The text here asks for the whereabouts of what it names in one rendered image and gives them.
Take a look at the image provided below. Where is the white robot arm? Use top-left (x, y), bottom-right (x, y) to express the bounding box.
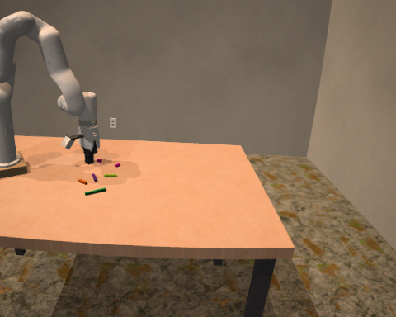
top-left (0, 11), bottom-right (97, 168)

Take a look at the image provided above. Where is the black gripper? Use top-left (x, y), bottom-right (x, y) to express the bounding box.
top-left (78, 125), bottom-right (100, 164)

